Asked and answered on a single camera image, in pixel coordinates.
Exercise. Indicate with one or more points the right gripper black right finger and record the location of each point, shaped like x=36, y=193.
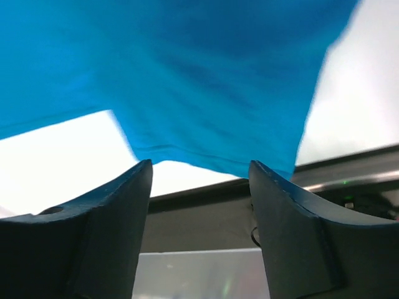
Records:
x=313, y=248

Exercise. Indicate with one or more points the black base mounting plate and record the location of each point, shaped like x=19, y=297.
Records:
x=221, y=216

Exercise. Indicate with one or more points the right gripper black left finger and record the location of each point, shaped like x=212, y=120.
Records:
x=85, y=248

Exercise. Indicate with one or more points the blue t shirt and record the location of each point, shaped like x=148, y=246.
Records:
x=215, y=84

